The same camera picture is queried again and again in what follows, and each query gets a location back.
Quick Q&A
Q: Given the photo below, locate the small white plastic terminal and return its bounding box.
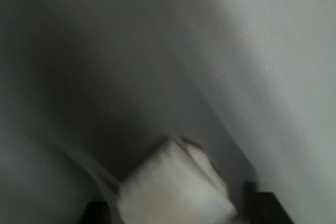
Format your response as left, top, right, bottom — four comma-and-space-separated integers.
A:
116, 136, 238, 224

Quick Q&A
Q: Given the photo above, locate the dark grey mat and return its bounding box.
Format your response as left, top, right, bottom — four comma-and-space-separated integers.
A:
0, 0, 336, 224

